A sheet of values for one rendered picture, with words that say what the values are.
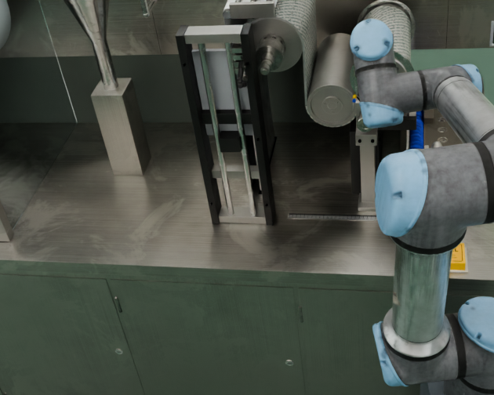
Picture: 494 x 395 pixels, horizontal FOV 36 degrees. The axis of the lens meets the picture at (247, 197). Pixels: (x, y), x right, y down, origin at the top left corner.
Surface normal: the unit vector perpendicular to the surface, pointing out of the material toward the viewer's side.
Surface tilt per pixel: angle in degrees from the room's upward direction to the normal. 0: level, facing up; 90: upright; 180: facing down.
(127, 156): 90
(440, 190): 52
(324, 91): 90
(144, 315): 90
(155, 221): 0
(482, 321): 8
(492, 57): 0
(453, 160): 12
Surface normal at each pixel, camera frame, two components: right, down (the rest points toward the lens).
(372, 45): -0.21, 0.00
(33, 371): -0.18, 0.64
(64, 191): -0.12, -0.77
